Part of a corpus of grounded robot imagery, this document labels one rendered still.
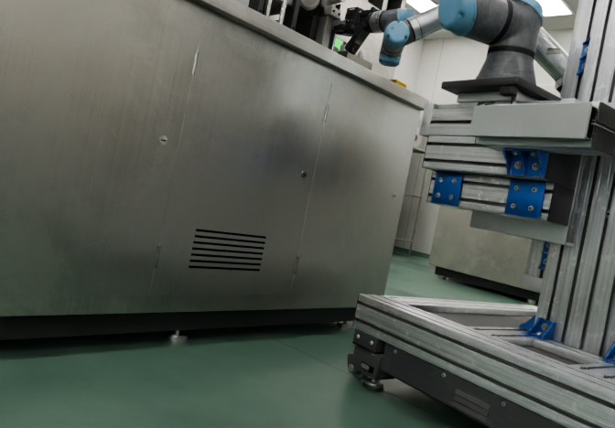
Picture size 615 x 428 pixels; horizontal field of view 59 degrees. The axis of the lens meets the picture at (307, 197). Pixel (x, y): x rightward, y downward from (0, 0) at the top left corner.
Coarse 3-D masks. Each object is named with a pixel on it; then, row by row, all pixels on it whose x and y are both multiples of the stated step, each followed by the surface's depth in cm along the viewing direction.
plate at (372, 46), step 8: (352, 0) 256; (360, 0) 260; (344, 8) 252; (368, 8) 265; (272, 16) 222; (344, 16) 253; (368, 40) 268; (376, 40) 273; (360, 48) 264; (368, 48) 269; (376, 48) 274; (368, 56) 270; (376, 56) 274; (376, 64) 275; (376, 72) 276; (384, 72) 281; (392, 72) 286
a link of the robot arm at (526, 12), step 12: (516, 0) 133; (528, 0) 132; (516, 12) 131; (528, 12) 132; (540, 12) 134; (504, 24) 131; (516, 24) 131; (528, 24) 132; (540, 24) 135; (504, 36) 133; (516, 36) 132; (528, 36) 133; (528, 48) 133
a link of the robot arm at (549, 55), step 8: (544, 32) 179; (544, 40) 178; (552, 40) 179; (536, 48) 179; (544, 48) 178; (552, 48) 178; (560, 48) 178; (536, 56) 181; (544, 56) 179; (552, 56) 178; (560, 56) 178; (544, 64) 181; (552, 64) 179; (560, 64) 178; (552, 72) 181; (560, 72) 179; (560, 80) 180; (560, 88) 180
